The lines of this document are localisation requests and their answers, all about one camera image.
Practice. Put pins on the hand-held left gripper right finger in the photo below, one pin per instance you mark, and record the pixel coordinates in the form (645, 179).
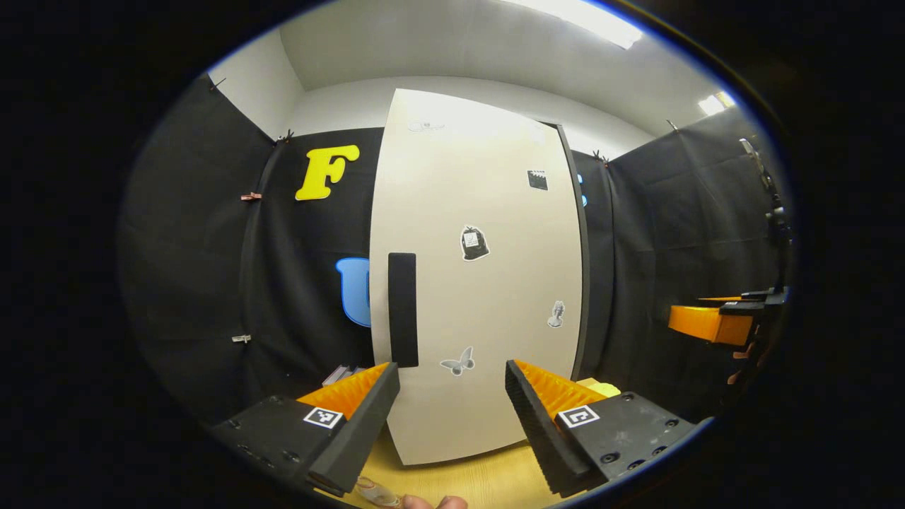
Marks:
(537, 431)

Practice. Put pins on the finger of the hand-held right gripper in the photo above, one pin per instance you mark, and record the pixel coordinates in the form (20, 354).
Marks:
(742, 308)
(776, 295)

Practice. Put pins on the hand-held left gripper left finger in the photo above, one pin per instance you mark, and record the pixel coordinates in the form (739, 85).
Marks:
(368, 424)

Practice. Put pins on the clear plastic bottle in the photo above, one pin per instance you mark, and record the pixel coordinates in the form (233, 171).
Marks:
(378, 493)

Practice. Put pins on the beige cabinet door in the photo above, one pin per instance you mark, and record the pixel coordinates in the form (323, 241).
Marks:
(481, 297)

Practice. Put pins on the grey book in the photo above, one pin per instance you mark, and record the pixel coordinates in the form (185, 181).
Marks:
(353, 372)

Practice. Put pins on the white book with portrait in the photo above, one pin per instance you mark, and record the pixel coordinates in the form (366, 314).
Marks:
(334, 377)

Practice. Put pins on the yellow bumpy toy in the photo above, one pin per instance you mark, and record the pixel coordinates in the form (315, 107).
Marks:
(604, 388)

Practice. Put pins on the small ceiling light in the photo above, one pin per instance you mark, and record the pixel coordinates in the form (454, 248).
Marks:
(715, 104)

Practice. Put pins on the black backdrop cloth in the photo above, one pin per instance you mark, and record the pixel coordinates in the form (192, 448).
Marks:
(198, 247)

